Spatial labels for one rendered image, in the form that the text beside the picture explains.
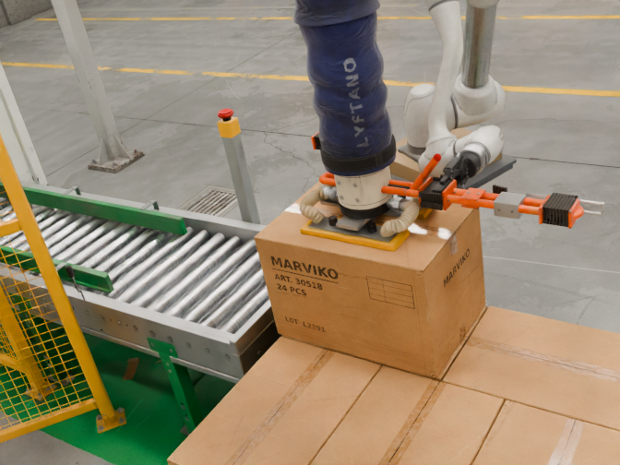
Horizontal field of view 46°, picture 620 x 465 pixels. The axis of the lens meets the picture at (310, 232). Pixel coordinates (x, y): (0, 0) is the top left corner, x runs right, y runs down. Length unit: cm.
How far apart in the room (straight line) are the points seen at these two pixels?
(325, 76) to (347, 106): 10
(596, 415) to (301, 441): 82
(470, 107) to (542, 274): 110
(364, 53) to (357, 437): 107
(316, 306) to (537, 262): 165
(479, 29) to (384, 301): 103
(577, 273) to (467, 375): 148
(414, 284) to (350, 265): 21
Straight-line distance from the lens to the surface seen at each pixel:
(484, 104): 289
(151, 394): 335
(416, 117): 285
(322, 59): 201
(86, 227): 365
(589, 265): 373
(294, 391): 232
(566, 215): 198
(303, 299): 237
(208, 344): 258
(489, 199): 208
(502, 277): 364
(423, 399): 223
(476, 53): 273
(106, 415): 326
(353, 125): 207
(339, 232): 222
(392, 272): 209
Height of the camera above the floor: 209
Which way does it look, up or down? 30 degrees down
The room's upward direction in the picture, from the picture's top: 11 degrees counter-clockwise
